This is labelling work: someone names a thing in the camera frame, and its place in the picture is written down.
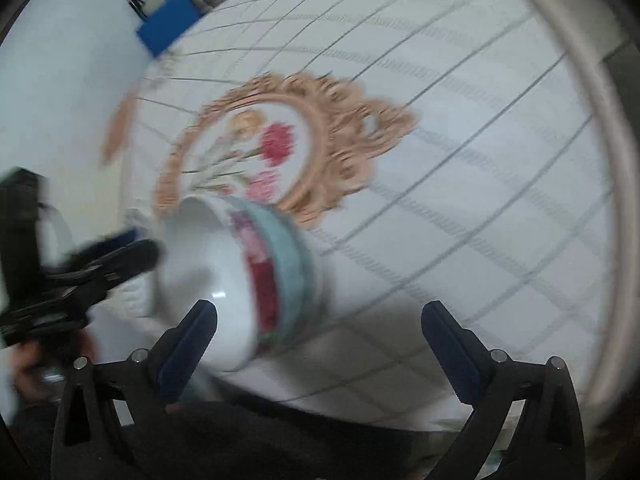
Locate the striped beige brown table mat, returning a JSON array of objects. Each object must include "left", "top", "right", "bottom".
[{"left": 100, "top": 81, "right": 140, "bottom": 168}]

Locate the plain white bowl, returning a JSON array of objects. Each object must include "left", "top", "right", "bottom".
[{"left": 157, "top": 195, "right": 258, "bottom": 373}]

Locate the blue folded mat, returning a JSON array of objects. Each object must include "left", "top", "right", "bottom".
[{"left": 136, "top": 0, "right": 203, "bottom": 58}]

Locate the diamond pattern floral tablecloth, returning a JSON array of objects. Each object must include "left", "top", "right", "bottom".
[{"left": 122, "top": 0, "right": 636, "bottom": 430}]

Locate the light blue dark-rimmed bowl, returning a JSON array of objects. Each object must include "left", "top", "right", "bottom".
[{"left": 228, "top": 197, "right": 324, "bottom": 356}]

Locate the person's left hand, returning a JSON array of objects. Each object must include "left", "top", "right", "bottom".
[{"left": 8, "top": 331, "right": 99, "bottom": 401}]

